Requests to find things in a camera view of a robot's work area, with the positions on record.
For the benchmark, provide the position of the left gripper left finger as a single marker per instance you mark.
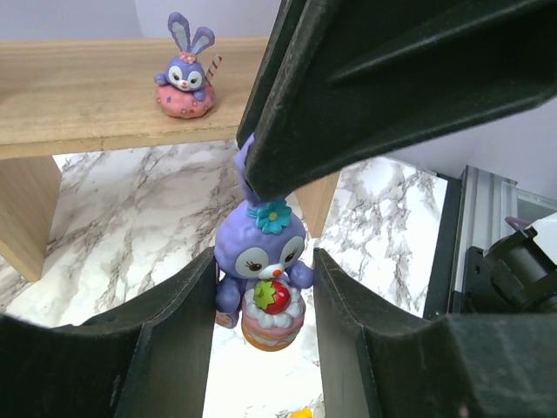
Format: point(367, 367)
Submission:
point(146, 358)

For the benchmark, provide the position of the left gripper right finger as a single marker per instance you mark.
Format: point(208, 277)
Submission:
point(377, 360)

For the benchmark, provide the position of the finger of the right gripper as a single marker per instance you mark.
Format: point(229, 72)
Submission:
point(341, 81)

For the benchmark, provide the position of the wooden shelf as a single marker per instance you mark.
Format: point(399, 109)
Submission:
point(85, 96)

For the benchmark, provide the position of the bunny holding strawberry cake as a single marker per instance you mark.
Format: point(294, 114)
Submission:
point(257, 250)

